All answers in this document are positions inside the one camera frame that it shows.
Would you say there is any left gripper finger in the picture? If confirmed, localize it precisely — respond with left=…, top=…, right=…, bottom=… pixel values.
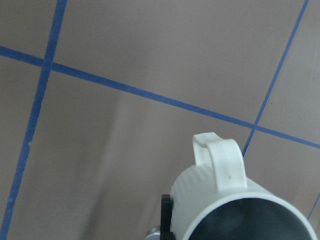
left=160, top=194, right=175, bottom=240

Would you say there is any white mug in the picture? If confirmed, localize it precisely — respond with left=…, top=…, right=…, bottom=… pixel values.
left=170, top=132, right=317, bottom=240

